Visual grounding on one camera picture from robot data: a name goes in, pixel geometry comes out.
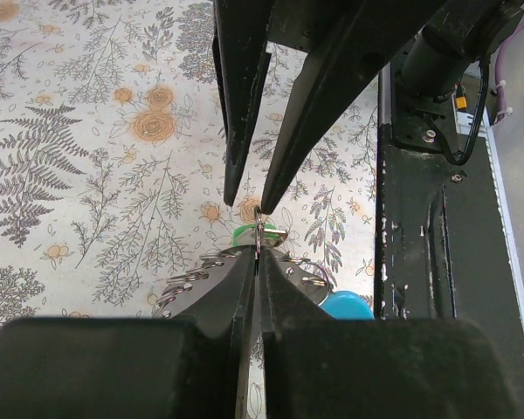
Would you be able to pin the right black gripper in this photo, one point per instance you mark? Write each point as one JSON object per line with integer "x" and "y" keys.
{"x": 349, "y": 43}

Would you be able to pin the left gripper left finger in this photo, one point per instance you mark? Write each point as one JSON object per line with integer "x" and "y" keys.
{"x": 194, "y": 365}

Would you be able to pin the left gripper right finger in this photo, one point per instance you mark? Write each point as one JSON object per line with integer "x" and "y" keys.
{"x": 320, "y": 367}

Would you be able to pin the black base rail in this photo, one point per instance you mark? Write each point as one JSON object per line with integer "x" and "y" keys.
{"x": 441, "y": 248}

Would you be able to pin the floral table mat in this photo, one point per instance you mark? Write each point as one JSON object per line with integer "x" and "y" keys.
{"x": 112, "y": 153}

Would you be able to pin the blue key tag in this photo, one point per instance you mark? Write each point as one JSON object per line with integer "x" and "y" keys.
{"x": 347, "y": 305}

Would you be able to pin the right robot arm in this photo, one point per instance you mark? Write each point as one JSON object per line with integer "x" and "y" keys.
{"x": 460, "y": 33}

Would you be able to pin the green tagged key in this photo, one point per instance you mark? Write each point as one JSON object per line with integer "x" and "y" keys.
{"x": 246, "y": 235}

